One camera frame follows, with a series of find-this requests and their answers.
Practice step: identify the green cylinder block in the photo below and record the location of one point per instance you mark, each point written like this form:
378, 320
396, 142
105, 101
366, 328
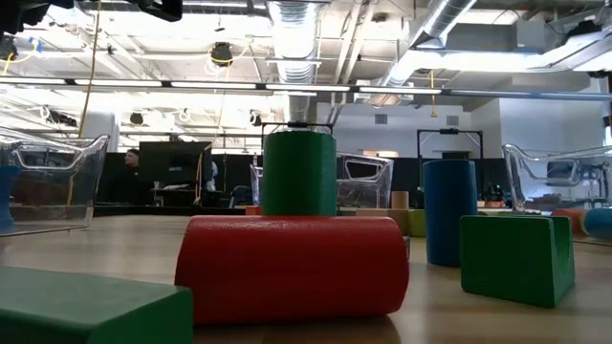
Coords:
299, 172

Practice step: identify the blue arch block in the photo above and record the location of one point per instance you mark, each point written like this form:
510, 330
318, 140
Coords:
7, 191

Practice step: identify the natural wood cylinder block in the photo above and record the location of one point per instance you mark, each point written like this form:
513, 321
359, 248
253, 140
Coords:
399, 199

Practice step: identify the light green arch block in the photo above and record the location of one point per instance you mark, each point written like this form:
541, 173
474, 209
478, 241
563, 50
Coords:
417, 223

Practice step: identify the orange-red cylinder block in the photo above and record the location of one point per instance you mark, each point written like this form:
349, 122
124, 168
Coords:
569, 221

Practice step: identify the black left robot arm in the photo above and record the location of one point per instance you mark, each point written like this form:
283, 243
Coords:
28, 12

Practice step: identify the black ceiling dome fixture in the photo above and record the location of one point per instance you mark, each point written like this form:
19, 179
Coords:
222, 54

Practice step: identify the black monitor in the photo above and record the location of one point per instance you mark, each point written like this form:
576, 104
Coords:
172, 165

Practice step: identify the person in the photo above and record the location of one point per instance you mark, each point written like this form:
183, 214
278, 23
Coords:
130, 165

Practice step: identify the clear plastic bin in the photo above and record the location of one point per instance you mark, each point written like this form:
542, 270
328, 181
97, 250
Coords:
57, 157
368, 181
535, 162

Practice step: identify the red cylinder block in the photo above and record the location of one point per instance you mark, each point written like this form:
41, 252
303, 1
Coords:
287, 267

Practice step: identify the green thick block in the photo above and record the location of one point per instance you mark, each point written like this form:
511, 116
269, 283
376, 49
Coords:
511, 260

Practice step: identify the silver air duct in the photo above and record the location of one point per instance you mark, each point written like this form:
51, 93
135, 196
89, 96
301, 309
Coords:
296, 38
430, 24

